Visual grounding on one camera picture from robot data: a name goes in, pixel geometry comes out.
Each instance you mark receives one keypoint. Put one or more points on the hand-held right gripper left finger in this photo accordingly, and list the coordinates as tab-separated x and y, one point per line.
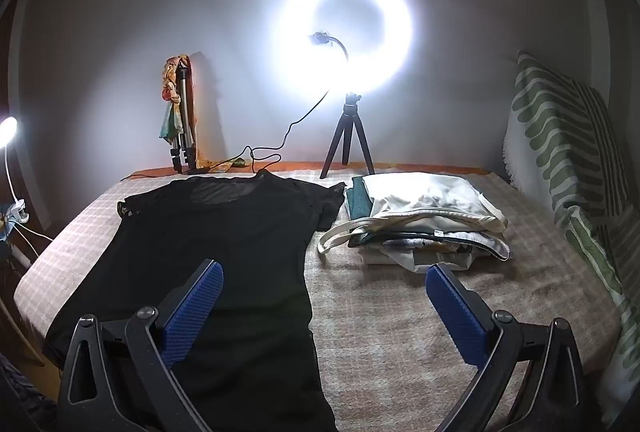
195	307

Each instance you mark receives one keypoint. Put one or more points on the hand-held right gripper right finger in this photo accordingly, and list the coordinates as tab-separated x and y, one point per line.
457	312

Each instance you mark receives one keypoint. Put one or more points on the black t-shirt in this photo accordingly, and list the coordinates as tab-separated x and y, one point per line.
225	232

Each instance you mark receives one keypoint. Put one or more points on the white folded garment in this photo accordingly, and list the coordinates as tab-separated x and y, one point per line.
430	262

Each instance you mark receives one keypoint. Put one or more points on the white printed garment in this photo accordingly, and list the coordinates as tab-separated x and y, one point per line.
480	247

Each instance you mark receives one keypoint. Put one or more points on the green patterned pillow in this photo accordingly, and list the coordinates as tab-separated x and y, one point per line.
600	272

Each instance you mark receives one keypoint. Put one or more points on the colourful patterned cloth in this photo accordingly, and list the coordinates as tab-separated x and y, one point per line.
170	122

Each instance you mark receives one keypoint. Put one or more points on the orange wooden pole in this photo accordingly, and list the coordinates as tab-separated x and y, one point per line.
194	112

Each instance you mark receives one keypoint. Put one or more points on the folded silver tripod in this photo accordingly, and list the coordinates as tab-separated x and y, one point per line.
183	112

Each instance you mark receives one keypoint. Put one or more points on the striped pillow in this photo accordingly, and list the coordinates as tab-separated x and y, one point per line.
540	122

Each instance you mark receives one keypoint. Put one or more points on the dark striped cushion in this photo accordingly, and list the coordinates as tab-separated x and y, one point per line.
607	152

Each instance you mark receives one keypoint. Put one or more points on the small black tripod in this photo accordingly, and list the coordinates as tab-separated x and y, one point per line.
351	112

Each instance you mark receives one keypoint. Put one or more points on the white clip lamp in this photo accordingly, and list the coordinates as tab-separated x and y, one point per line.
7	130

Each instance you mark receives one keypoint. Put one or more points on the black gooseneck holder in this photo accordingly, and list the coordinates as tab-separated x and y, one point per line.
332	41

